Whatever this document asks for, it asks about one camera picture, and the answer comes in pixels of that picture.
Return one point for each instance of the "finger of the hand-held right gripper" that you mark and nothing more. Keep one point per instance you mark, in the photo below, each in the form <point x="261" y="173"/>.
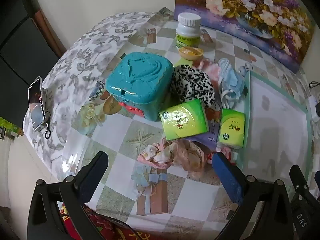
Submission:
<point x="298" y="177"/>

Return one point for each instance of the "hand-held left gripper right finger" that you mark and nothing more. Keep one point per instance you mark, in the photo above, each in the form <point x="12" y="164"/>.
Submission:
<point x="225" y="175"/>

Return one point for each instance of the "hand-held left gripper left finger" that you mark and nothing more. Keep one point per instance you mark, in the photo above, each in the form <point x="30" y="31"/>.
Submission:
<point x="92" y="177"/>

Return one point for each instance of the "purple wet wipes packet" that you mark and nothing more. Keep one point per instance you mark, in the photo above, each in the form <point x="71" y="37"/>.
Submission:
<point x="207" y="140"/>

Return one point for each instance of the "small green tissue pack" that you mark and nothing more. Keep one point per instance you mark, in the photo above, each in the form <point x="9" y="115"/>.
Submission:
<point x="231" y="127"/>

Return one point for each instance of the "pink floral cloth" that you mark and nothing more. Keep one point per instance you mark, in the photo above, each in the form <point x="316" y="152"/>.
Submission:
<point x="180" y="155"/>

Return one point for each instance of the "white tray with green rim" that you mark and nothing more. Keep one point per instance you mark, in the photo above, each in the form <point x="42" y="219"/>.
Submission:
<point x="275" y="120"/>

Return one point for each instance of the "large green tissue pack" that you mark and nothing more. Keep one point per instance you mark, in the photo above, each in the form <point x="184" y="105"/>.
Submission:
<point x="183" y="120"/>

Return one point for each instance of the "blue face mask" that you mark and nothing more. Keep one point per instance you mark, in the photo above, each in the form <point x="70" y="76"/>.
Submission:
<point x="231" y="80"/>

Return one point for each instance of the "leopard print cloth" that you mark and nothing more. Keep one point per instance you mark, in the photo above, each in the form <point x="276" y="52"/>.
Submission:
<point x="192" y="82"/>

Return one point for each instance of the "pink white striped fuzzy sock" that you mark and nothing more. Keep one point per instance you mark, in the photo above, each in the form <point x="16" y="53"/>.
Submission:
<point x="211" y="68"/>

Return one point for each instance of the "light green cloth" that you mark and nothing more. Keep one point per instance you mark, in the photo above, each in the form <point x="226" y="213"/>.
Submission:
<point x="181" y="62"/>

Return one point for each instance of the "small orange round container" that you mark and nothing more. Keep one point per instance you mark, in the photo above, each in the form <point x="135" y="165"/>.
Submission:
<point x="191" y="53"/>

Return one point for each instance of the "checked plastic table cover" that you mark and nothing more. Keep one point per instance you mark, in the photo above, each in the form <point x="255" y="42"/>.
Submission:
<point x="120" y="160"/>

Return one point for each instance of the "red floral cloth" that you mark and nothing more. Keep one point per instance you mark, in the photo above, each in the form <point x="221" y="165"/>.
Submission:
<point x="100" y="230"/>

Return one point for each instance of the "black power adapter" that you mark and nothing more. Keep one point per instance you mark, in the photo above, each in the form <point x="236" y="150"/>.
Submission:
<point x="317" y="111"/>

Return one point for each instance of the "white power strip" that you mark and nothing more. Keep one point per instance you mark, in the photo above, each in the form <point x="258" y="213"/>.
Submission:
<point x="311" y="100"/>

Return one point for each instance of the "smartphone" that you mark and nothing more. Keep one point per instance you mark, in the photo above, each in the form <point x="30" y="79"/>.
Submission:
<point x="36" y="105"/>

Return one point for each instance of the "teal plastic box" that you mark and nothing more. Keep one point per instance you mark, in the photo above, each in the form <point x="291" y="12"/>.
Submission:
<point x="140" y="80"/>

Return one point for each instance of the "white pill bottle green label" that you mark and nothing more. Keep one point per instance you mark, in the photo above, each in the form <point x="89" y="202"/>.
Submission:
<point x="187" y="33"/>

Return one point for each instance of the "floral painting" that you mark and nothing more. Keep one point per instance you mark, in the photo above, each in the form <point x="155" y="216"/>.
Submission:
<point x="250" y="5"/>

